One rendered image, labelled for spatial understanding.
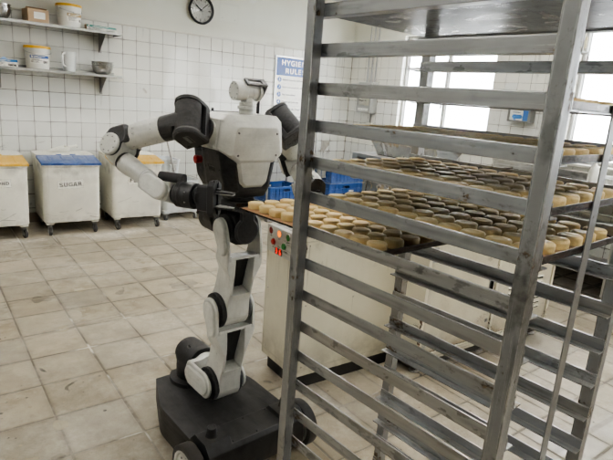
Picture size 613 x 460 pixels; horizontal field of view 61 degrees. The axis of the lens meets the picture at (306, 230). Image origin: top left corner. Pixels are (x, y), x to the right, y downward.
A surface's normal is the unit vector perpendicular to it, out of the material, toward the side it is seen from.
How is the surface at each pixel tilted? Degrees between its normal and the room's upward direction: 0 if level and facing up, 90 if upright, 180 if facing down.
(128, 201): 92
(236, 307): 92
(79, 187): 92
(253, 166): 91
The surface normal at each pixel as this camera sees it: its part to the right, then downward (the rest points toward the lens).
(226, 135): -0.07, 0.16
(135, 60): 0.59, 0.24
